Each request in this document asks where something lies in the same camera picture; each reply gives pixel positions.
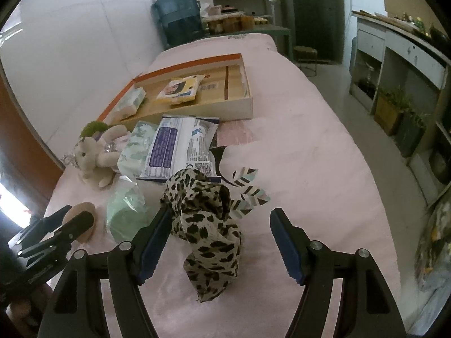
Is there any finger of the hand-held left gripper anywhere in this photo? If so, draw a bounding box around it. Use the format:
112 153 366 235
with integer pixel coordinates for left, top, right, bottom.
9 204 73 246
17 211 96 258

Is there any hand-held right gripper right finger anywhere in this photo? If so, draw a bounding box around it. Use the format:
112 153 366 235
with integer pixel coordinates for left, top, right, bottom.
269 208 409 338

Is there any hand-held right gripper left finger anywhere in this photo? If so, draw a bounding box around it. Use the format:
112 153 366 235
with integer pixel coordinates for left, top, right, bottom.
37 205 173 338

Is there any leopard print scarf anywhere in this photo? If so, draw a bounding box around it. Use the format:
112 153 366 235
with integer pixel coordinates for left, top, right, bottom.
160 168 244 304

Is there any beige plush bunny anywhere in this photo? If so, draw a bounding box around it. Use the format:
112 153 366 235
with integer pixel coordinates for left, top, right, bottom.
72 124 131 188

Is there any green fuzzy scrunchie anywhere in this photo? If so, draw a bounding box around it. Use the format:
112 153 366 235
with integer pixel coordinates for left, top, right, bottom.
79 121 110 139

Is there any white blue wipes packet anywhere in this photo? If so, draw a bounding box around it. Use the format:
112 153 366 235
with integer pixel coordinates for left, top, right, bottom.
138 114 220 182

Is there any orange-rimmed cardboard box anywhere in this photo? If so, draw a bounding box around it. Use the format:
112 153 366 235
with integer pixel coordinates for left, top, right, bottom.
97 54 254 124

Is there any person's left hand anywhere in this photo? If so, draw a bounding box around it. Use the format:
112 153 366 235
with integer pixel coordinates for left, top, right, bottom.
6 284 54 329

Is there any round beige powder puff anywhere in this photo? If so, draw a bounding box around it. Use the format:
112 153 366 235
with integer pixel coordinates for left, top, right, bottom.
63 202 97 243

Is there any light green plastic-wrapped pack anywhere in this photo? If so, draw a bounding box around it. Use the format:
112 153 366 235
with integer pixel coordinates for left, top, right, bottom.
106 178 150 243

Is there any sparkly clear ornament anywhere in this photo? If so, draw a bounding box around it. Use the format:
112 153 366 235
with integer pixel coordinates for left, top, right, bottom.
61 153 81 170

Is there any brown wooden panel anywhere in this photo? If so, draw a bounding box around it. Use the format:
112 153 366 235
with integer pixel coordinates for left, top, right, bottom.
0 70 66 212

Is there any white green tissue pack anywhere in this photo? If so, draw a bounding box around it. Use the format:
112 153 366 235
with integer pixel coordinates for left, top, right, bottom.
112 87 147 120

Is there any floral printed cloth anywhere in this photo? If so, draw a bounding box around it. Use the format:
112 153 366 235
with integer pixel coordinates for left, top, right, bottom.
414 197 451 289

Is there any yellow printed packet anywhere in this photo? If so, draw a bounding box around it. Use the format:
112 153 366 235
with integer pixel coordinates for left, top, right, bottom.
156 74 207 105

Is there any dark green plant pot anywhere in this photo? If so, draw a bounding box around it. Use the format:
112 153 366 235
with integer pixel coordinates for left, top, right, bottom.
395 111 427 157

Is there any yellow plant pot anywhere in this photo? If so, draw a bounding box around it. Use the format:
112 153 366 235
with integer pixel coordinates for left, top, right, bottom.
374 88 406 136

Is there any small round stool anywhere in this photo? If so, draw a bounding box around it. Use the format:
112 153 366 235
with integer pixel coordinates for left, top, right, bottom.
293 45 319 76

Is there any green low table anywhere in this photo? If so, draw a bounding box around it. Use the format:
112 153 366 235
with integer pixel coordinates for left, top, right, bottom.
202 25 293 59

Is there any blue water jug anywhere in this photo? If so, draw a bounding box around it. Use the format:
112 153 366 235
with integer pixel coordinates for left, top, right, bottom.
152 0 204 50

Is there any grey kitchen counter cabinet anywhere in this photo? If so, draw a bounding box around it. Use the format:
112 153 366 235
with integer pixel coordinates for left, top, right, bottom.
349 9 451 205

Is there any stack of brown food containers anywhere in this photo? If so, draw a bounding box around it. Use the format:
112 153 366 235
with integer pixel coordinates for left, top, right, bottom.
206 12 254 36

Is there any white plastic bucket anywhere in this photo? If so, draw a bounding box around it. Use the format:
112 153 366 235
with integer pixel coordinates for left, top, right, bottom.
195 0 214 18

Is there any row of condiment bottles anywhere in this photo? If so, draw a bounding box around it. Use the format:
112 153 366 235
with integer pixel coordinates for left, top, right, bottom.
395 12 437 36

